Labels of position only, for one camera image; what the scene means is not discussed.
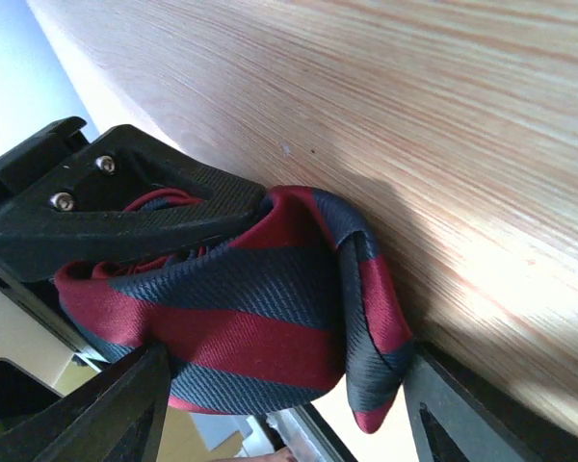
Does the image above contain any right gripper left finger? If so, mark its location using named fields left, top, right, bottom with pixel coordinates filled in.
left=0, top=344, right=171, bottom=461

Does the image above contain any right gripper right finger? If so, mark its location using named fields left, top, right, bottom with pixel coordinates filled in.
left=404, top=342, right=578, bottom=462

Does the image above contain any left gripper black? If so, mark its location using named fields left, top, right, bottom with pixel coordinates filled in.
left=0, top=116, right=265, bottom=364

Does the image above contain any red navy striped tie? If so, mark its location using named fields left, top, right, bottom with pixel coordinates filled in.
left=54, top=186, right=413, bottom=433

